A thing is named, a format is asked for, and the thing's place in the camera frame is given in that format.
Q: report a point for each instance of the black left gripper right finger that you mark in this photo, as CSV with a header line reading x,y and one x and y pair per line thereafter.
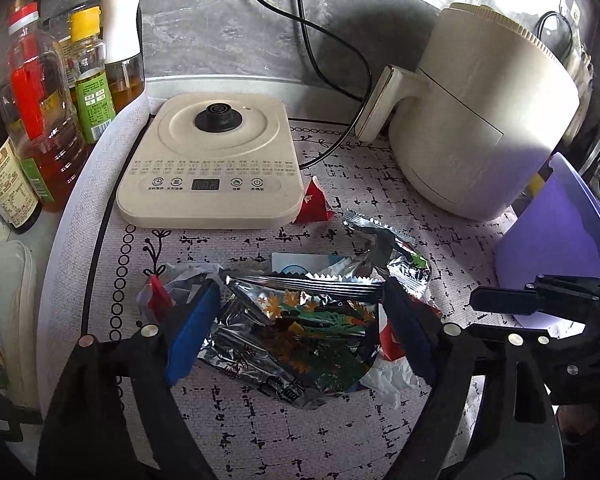
x,y
516,434

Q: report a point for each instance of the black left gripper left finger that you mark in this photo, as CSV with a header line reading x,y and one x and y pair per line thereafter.
x,y
85,434

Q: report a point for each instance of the silver foil snack bag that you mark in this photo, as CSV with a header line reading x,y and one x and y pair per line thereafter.
x,y
295,338

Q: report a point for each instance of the purple plastic trash bucket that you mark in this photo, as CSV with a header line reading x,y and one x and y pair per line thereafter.
x,y
557,234

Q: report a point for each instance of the white plastic food container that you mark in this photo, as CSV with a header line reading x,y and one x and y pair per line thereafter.
x,y
18,321

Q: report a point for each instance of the red white plastic wrapper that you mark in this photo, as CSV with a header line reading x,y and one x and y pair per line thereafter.
x,y
391,374

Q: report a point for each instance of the cream air fryer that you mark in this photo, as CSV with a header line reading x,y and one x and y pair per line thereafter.
x,y
485,107

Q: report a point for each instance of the white blue paper packet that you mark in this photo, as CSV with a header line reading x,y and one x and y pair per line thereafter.
x,y
286,263

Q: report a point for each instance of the dark soy sauce bottle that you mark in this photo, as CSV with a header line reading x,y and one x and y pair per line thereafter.
x,y
19,205

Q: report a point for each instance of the cream induction cooker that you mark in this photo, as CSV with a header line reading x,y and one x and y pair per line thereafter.
x,y
214,161

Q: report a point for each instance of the red small wrapper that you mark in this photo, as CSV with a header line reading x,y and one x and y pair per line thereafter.
x,y
315,206

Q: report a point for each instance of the red cap oil bottle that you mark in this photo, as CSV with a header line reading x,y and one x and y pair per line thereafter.
x,y
38,109

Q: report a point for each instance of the yellow cap green label bottle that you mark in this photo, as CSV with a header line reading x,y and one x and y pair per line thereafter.
x,y
91,88

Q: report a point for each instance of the white top oil dispenser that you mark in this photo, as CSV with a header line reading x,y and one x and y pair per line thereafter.
x,y
124,60

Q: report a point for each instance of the gold cap clear bottle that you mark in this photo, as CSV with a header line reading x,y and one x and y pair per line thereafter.
x,y
59,26

